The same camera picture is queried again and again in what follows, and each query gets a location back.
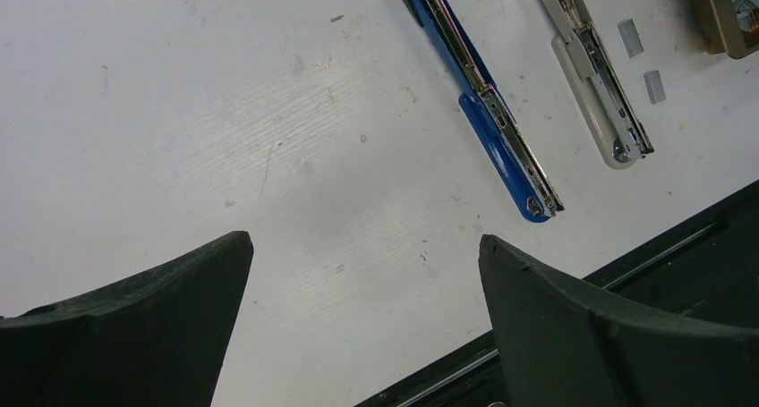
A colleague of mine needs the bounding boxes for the grey staple strip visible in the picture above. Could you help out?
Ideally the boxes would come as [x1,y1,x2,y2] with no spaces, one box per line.
[643,70,667,105]
[618,19,644,58]

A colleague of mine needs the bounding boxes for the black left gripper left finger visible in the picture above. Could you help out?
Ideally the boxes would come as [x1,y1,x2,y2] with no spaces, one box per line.
[1,231,254,406]

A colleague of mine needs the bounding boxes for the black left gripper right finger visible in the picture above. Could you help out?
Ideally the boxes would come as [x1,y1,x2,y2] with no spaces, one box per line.
[478,234,758,406]

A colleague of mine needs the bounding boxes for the brown wooden tray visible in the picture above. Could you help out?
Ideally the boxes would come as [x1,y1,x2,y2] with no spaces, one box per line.
[688,0,758,59]

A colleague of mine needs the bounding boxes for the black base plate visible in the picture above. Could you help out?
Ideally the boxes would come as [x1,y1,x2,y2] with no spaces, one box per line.
[367,184,758,406]

